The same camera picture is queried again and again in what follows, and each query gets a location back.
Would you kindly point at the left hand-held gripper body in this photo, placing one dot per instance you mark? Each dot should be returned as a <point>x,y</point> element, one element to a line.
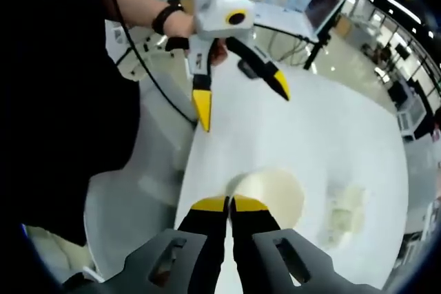
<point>217,11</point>

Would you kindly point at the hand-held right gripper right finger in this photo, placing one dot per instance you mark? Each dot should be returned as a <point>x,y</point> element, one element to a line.
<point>255,225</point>

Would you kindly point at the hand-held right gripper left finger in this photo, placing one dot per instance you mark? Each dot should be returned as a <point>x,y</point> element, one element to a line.
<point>200,239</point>

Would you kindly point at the white paper cup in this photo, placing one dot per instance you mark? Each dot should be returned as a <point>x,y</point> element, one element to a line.
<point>275,190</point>

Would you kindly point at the pile of paper cups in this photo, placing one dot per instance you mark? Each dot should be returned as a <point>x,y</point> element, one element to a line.
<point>344,211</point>

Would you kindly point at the person's left hand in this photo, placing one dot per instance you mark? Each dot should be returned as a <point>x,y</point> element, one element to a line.
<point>179,25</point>

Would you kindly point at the small dark table object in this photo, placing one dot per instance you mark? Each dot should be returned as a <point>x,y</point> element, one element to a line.
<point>248,68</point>

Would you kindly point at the black tripod stand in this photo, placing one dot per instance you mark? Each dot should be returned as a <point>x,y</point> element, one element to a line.
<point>315,56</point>

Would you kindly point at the black wristband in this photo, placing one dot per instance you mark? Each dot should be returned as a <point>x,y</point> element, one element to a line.
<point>165,15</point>

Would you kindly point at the white side table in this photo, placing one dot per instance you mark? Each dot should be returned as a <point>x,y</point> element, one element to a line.
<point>286,20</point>

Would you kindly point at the white office chair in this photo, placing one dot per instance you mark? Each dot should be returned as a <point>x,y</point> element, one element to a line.
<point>127,63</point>

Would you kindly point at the white equipment cabinet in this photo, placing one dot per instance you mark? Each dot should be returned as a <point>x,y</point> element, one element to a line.
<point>413,115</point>

